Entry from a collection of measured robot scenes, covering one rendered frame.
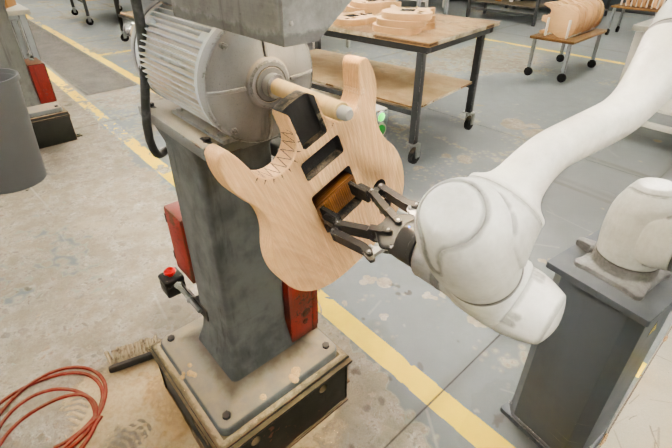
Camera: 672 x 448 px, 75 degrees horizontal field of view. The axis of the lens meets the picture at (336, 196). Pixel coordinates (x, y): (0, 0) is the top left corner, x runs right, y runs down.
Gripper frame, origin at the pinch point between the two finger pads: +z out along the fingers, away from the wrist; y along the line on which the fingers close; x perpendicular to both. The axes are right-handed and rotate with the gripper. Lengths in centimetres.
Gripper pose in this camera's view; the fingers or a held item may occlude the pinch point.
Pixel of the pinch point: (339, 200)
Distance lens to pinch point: 83.3
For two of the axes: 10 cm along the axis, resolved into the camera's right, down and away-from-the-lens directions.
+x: -2.6, -6.9, -6.7
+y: 7.0, -6.2, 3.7
